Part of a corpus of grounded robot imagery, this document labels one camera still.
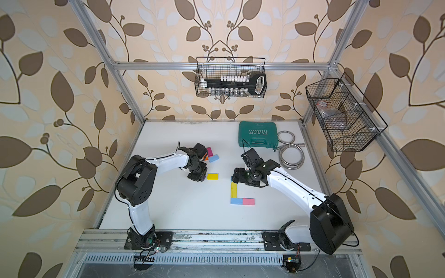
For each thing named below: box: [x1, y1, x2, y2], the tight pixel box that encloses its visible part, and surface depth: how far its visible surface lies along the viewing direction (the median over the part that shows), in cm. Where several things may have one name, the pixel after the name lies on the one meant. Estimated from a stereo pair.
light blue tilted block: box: [208, 154, 220, 163], surface depth 104 cm
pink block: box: [242, 198, 256, 206], surface depth 86 cm
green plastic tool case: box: [238, 121, 279, 149], surface depth 110 cm
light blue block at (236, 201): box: [230, 198, 243, 206], surface depth 88 cm
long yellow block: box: [230, 181, 237, 199], surface depth 91 cm
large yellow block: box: [207, 173, 219, 181], surface depth 96 cm
